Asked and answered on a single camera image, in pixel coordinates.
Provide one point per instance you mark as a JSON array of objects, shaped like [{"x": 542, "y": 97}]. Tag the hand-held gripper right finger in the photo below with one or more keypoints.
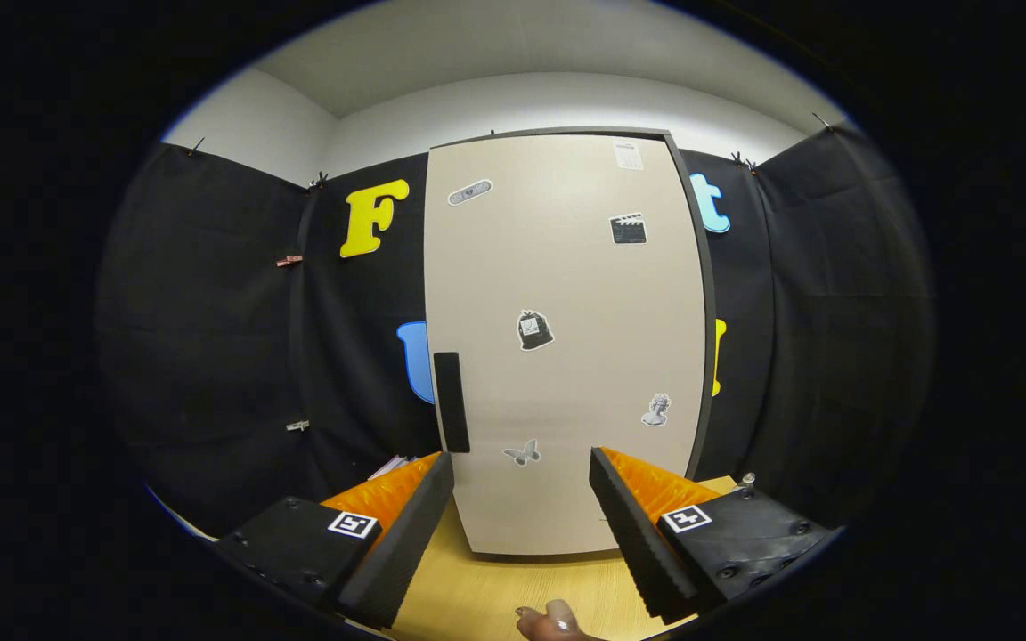
[{"x": 633, "y": 534}]

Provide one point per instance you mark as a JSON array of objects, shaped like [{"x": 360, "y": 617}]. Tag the black backdrop cloth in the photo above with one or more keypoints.
[{"x": 210, "y": 356}]

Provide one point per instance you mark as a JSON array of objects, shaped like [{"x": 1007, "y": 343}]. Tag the pink clothespin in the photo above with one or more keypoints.
[{"x": 289, "y": 261}]

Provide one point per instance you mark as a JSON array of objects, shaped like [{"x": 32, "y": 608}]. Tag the grey shoe cabinet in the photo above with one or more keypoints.
[{"x": 707, "y": 312}]

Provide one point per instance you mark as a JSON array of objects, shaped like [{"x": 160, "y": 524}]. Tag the beige shoe cabinet door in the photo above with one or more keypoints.
[{"x": 566, "y": 285}]

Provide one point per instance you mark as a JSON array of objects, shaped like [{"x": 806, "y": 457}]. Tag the black clip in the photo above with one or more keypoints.
[
  {"x": 821, "y": 121},
  {"x": 741, "y": 161},
  {"x": 195, "y": 146},
  {"x": 319, "y": 181}
]

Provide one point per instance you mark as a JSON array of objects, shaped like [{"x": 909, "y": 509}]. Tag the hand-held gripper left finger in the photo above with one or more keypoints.
[{"x": 415, "y": 534}]

